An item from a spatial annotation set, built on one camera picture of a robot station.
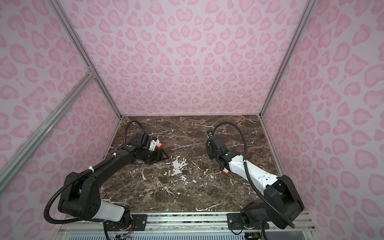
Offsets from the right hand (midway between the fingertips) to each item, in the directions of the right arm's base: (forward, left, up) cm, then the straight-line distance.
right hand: (213, 144), depth 86 cm
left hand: (-6, +27, -3) cm, 28 cm away
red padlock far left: (+7, +34, -12) cm, 37 cm away
